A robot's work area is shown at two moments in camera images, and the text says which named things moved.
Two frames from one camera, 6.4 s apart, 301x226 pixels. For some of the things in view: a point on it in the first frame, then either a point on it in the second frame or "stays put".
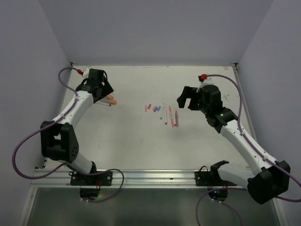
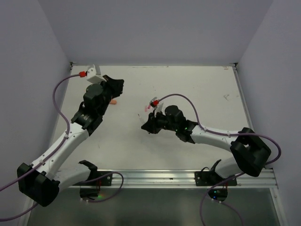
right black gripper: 188,92 -> 151,125
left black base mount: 89,183 stays put
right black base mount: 217,188 stays put
